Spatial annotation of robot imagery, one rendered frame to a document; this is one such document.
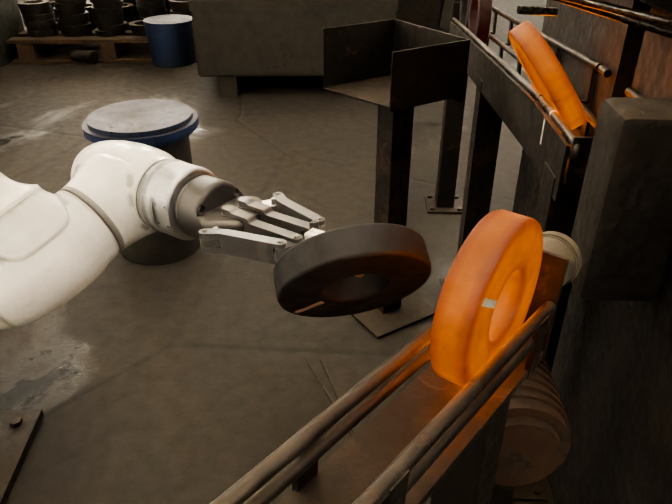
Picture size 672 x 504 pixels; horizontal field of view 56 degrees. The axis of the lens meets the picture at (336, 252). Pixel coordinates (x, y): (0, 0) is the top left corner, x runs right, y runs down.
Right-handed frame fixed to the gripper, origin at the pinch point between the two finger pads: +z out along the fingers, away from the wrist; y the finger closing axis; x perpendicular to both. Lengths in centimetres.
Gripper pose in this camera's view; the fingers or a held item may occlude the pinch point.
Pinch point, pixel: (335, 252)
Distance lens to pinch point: 62.6
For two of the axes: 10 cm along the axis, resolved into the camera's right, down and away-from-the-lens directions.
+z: 7.9, 2.7, -5.5
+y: -6.1, 4.1, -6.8
